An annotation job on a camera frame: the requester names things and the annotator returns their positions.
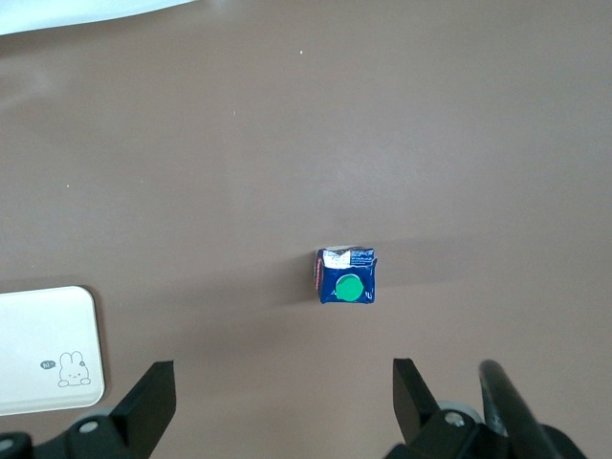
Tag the beige rabbit print tray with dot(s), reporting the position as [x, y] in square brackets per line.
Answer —
[43, 334]

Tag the blue milk carton green cap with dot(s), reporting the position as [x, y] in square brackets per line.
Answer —
[346, 282]

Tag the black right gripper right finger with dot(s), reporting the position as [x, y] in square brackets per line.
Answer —
[421, 421]

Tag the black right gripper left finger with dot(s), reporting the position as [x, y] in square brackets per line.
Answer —
[138, 421]

